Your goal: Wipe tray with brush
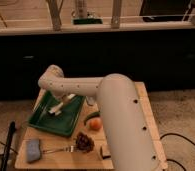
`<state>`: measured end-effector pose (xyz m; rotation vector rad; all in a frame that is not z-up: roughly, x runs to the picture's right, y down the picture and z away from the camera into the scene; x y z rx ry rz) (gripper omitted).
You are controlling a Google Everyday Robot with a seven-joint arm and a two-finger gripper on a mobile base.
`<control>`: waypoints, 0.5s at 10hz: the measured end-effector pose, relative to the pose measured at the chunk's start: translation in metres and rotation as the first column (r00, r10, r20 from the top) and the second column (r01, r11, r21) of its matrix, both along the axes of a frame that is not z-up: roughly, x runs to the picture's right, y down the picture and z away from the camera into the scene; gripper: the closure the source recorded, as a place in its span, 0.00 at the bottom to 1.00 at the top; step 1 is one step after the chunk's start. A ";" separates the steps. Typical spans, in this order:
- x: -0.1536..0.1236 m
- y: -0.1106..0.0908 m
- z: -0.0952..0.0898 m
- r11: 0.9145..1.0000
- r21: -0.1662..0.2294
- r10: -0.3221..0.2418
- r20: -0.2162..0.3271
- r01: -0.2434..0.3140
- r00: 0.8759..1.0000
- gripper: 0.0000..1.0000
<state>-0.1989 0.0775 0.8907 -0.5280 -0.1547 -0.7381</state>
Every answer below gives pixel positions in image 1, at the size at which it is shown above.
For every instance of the wooden table board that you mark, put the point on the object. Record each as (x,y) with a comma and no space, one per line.
(89,161)

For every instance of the small clear glass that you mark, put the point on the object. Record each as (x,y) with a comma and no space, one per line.
(90,101)

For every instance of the black pole stand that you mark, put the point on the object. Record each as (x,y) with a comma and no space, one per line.
(7,147)

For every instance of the brown grape bunch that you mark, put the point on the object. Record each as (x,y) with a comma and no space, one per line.
(84,142)

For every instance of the blue sponge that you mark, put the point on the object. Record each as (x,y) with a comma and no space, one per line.
(33,152)

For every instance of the orange fruit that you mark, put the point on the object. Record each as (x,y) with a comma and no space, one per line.
(95,124)

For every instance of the silver fork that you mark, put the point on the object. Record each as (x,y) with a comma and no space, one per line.
(65,149)

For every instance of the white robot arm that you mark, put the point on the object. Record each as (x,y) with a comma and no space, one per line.
(126,129)

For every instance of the green chili pepper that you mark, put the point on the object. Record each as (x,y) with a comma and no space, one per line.
(90,116)

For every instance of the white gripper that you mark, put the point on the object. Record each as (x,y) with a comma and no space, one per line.
(60,96)

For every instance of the green rectangular tray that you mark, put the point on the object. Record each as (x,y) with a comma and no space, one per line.
(62,124)

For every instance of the small brown block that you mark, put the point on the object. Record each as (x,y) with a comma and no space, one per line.
(104,152)

